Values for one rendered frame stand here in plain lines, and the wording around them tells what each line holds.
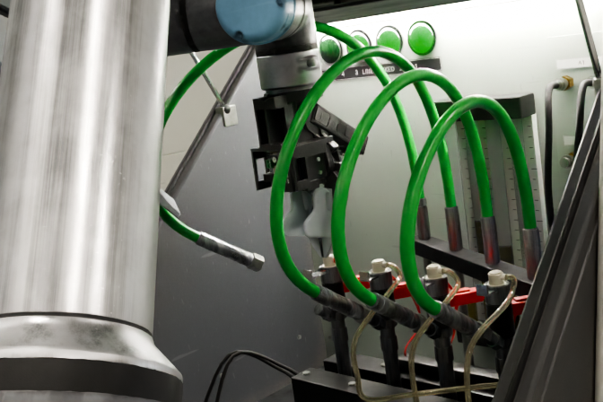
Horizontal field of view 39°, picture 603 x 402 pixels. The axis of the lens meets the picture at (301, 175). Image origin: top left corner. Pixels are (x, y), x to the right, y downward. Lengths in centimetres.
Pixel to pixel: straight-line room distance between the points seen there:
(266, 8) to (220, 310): 63
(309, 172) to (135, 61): 59
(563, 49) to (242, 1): 46
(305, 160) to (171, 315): 42
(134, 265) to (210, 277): 96
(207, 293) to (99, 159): 96
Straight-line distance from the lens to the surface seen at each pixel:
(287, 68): 100
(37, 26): 45
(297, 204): 106
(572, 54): 116
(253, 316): 143
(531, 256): 100
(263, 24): 88
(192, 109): 401
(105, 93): 43
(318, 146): 101
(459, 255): 113
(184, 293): 133
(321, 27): 114
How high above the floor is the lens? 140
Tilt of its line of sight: 9 degrees down
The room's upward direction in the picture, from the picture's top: 8 degrees counter-clockwise
